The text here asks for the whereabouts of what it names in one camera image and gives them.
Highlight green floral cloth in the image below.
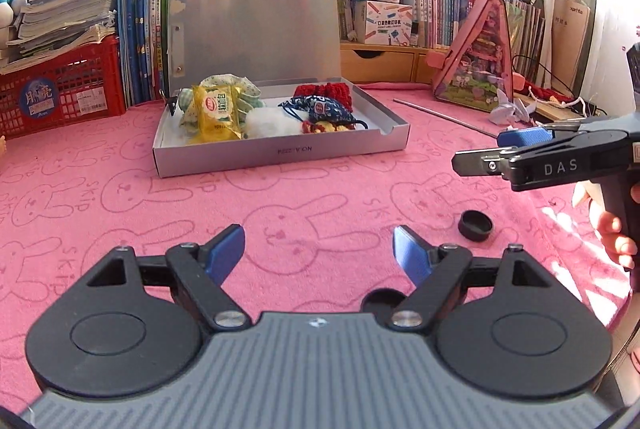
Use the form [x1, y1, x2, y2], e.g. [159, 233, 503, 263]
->
[177, 73, 263, 137]

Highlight grey lidded box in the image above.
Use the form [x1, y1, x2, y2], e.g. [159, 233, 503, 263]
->
[152, 0, 411, 180]

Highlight pink triangular dollhouse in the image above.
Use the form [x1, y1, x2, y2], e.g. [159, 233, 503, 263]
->
[431, 0, 526, 112]

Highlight small yellow red crochet toy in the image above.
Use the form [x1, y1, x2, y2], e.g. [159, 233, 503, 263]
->
[301, 118, 368, 137]

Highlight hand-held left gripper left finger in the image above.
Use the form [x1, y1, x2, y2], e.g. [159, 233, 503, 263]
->
[85, 224, 251, 335]

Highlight yellow snack packet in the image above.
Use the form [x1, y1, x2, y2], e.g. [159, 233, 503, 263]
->
[192, 84, 246, 145]

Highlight white paper origami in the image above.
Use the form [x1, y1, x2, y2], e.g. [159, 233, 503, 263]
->
[490, 86, 538, 126]

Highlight white plush toy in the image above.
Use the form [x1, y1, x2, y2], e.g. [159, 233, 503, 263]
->
[245, 106, 303, 140]

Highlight white printed carton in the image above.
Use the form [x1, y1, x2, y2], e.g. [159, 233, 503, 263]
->
[364, 0, 416, 46]

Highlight navy drawstring pouch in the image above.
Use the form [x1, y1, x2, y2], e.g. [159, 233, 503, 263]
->
[277, 94, 357, 125]

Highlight row of blue books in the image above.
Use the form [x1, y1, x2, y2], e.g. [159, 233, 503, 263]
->
[117, 0, 171, 107]

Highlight wooden drawer organizer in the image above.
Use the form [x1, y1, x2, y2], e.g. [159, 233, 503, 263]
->
[340, 40, 451, 85]

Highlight row of thin picture books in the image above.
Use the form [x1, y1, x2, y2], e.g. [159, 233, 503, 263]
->
[505, 0, 546, 85]

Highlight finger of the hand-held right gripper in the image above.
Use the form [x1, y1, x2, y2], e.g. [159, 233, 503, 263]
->
[451, 144, 516, 178]
[496, 119, 597, 149]

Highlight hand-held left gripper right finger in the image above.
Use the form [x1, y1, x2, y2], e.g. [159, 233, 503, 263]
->
[390, 225, 556, 332]

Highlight pink rabbit print blanket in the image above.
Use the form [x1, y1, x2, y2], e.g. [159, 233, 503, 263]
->
[0, 82, 640, 415]

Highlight white pipe stand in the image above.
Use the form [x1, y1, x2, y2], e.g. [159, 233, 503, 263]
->
[532, 0, 568, 90]

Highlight person's right hand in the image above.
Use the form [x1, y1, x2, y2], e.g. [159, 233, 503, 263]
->
[572, 182, 640, 272]

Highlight red crochet piece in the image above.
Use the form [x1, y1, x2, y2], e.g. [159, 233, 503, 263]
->
[292, 80, 353, 112]

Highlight thin metal rod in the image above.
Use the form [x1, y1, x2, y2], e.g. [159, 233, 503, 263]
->
[392, 98, 501, 140]

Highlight red plastic crate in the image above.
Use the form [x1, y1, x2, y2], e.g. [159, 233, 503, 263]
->
[0, 34, 127, 140]

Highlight brown cardboard box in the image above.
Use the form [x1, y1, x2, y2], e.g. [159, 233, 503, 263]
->
[552, 0, 598, 95]

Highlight red knitted cloth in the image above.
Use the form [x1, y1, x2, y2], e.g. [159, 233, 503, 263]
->
[527, 80, 573, 106]

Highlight stack of worn books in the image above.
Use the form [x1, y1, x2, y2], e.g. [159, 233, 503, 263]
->
[0, 0, 118, 75]

